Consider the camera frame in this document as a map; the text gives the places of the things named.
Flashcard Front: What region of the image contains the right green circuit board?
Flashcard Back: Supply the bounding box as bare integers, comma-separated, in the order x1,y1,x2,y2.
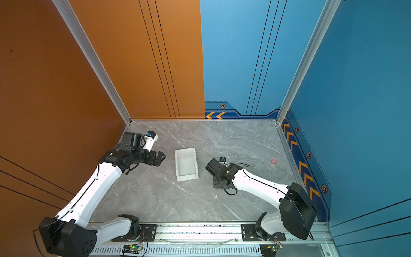
259,244,283,257

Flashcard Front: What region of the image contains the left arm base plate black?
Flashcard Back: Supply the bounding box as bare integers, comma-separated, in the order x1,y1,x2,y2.
111,224,157,243

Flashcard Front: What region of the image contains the left green circuit board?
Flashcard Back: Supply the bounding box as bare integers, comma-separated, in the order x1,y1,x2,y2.
121,244,144,256

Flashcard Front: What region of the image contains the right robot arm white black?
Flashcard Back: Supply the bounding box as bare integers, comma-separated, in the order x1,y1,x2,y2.
205,158,317,241

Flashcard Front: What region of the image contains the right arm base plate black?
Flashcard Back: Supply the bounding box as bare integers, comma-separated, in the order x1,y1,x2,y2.
241,224,286,242

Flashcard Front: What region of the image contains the white plastic bin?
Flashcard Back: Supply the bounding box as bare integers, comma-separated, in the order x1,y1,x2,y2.
175,148,199,182

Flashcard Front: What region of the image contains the aluminium corner post right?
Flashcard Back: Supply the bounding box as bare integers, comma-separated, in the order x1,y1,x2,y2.
276,0,341,125

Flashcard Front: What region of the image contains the green circuit board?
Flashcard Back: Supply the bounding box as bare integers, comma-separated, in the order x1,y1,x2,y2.
259,244,283,257
121,244,144,256

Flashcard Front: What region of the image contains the aluminium corner post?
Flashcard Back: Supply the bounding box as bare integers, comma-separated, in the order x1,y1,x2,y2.
52,0,132,125
276,0,341,125

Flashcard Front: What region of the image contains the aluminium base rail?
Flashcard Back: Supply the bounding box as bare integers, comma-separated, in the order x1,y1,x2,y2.
91,222,339,257

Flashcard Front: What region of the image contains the aluminium corner post left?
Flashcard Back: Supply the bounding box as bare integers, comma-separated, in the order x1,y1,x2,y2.
52,0,132,125

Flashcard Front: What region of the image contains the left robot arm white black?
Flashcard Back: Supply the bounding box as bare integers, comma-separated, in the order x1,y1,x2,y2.
37,131,166,257

